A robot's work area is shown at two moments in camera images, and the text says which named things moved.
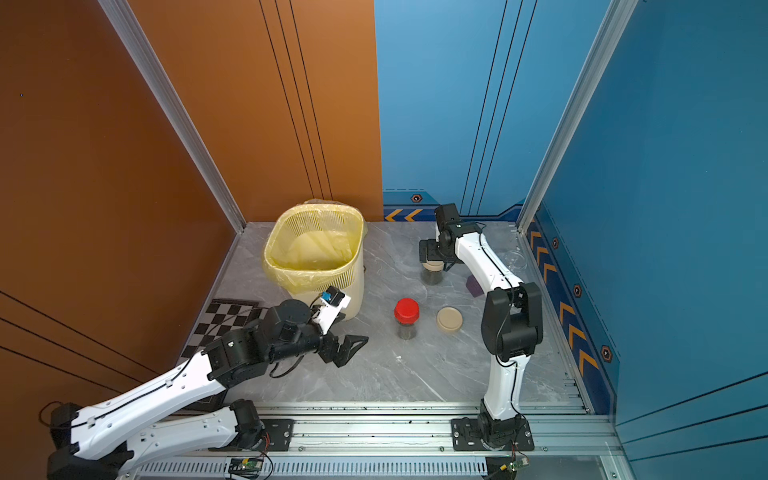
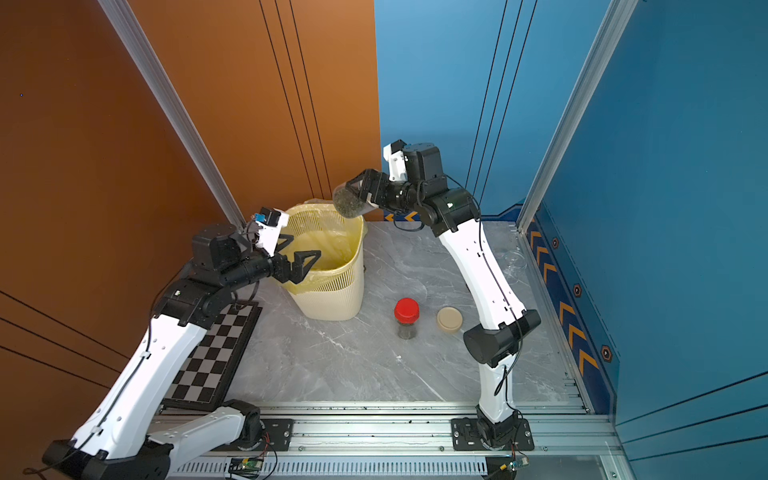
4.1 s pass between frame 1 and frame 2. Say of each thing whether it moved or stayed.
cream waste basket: stayed
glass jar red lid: stayed
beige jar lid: stayed
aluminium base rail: stayed
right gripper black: moved
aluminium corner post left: stayed
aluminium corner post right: stayed
